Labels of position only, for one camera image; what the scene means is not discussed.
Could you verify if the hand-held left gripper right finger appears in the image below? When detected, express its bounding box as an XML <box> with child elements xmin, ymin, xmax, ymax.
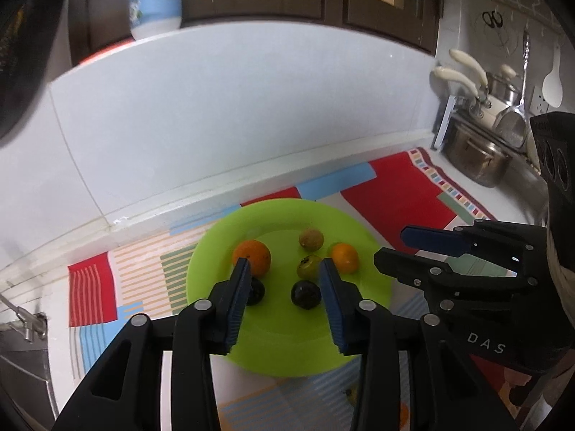
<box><xmin>318</xmin><ymin>258</ymin><xmax>522</xmax><ymax>431</ymax></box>

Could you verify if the thin gooseneck faucet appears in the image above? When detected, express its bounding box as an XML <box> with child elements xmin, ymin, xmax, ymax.
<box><xmin>0</xmin><ymin>294</ymin><xmax>48</xmax><ymax>344</ymax></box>

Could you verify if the small lidded steel pot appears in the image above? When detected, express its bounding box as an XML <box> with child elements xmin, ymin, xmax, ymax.
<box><xmin>487</xmin><ymin>64</ymin><xmax>522</xmax><ymax>105</ymax></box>

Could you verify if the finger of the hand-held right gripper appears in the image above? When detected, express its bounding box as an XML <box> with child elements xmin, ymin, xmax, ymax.
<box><xmin>401</xmin><ymin>220</ymin><xmax>546</xmax><ymax>279</ymax></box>
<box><xmin>374</xmin><ymin>248</ymin><xmax>540</xmax><ymax>308</ymax></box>

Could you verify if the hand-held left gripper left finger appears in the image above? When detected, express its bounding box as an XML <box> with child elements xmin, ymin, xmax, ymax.
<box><xmin>51</xmin><ymin>258</ymin><xmax>252</xmax><ymax>431</ymax></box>

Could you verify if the pale yellow round fruit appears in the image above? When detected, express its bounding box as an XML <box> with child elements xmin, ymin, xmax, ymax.
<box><xmin>299</xmin><ymin>229</ymin><xmax>324</xmax><ymax>251</ymax></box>

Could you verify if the small orange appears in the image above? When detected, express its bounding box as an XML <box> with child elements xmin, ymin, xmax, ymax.
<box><xmin>331</xmin><ymin>243</ymin><xmax>359</xmax><ymax>274</ymax></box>

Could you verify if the stainless steel sink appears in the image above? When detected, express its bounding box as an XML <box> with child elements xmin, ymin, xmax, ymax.
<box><xmin>0</xmin><ymin>337</ymin><xmax>59</xmax><ymax>418</ymax></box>

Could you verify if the white rice paddle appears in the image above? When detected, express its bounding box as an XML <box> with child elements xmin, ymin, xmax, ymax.
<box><xmin>542</xmin><ymin>42</ymin><xmax>564</xmax><ymax>108</ymax></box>

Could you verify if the stainless steel pot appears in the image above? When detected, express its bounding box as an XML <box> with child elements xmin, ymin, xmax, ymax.
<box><xmin>442</xmin><ymin>119</ymin><xmax>515</xmax><ymax>188</ymax></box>

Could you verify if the black frying pan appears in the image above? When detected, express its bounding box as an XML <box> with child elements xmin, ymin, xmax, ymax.
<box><xmin>0</xmin><ymin>0</ymin><xmax>68</xmax><ymax>144</ymax></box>

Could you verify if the steel dish rack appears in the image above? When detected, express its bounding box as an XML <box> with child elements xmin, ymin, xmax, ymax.
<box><xmin>431</xmin><ymin>96</ymin><xmax>549</xmax><ymax>216</ymax></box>

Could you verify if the person's right hand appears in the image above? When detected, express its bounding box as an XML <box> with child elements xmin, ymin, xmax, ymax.
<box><xmin>503</xmin><ymin>365</ymin><xmax>546</xmax><ymax>408</ymax></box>

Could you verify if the large orange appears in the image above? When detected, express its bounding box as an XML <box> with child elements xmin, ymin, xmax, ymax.
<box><xmin>232</xmin><ymin>240</ymin><xmax>272</xmax><ymax>278</ymax></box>

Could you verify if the colourful patchwork table cloth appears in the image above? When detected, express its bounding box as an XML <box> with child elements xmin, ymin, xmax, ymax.
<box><xmin>67</xmin><ymin>147</ymin><xmax>499</xmax><ymax>431</ymax></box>

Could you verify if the metal skimmer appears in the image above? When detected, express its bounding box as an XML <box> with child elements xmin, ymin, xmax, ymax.
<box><xmin>494</xmin><ymin>31</ymin><xmax>532</xmax><ymax>149</ymax></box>

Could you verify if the dark plum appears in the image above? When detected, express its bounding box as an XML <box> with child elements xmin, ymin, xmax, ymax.
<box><xmin>246</xmin><ymin>277</ymin><xmax>266</xmax><ymax>306</ymax></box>
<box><xmin>290</xmin><ymin>280</ymin><xmax>322</xmax><ymax>310</ymax></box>

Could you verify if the green plate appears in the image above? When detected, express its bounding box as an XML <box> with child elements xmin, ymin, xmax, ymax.
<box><xmin>186</xmin><ymin>200</ymin><xmax>396</xmax><ymax>378</ymax></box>

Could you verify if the white pump soap bottle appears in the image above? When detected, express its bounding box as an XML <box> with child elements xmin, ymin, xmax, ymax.
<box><xmin>129</xmin><ymin>0</ymin><xmax>183</xmax><ymax>41</ymax></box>

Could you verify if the wall socket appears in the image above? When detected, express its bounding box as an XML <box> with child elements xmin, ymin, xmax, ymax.
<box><xmin>530</xmin><ymin>85</ymin><xmax>551</xmax><ymax>115</ymax></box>

